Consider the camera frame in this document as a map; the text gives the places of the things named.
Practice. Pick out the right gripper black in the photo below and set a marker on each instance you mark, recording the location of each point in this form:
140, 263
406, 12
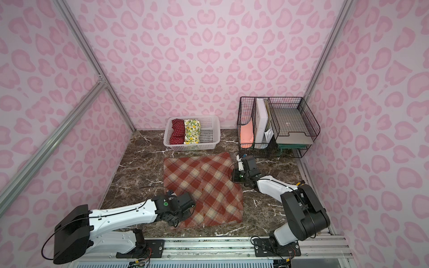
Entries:
244, 163

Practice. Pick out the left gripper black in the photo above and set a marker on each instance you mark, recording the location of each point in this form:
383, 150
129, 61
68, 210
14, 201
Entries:
187, 204

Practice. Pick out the red plaid skirt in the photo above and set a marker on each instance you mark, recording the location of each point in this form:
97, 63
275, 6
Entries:
208, 180

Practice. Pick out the lemon print skirt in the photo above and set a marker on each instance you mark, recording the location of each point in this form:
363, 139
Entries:
192, 131

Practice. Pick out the red polka dot skirt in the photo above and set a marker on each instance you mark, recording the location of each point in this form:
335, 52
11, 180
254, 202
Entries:
178, 135

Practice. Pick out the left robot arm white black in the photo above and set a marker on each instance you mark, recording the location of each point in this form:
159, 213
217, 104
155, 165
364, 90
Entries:
85, 231

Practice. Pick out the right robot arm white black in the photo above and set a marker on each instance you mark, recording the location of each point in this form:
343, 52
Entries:
305, 215

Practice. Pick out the pink folder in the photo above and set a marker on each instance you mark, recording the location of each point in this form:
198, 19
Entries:
246, 135

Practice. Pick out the green book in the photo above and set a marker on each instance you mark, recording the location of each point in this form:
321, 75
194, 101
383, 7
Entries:
292, 146

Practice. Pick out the white envelope papers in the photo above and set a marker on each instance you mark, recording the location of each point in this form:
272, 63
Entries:
268, 135

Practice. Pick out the white binder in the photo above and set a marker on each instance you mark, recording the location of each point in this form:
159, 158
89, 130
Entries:
261, 120

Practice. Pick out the white plastic basket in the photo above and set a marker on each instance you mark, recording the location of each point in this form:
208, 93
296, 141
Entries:
209, 137

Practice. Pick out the grey laptop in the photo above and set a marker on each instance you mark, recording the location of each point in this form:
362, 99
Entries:
291, 127

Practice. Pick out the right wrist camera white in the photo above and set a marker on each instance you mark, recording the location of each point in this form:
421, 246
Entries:
241, 165

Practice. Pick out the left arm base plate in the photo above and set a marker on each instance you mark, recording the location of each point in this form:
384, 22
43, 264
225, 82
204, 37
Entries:
150, 248

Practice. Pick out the black wire desk organizer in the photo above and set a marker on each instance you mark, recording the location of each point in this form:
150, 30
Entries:
247, 107

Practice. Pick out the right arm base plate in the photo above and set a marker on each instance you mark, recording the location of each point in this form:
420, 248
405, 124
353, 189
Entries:
276, 248

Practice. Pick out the aluminium front rail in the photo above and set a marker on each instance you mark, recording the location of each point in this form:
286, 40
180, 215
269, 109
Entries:
325, 251

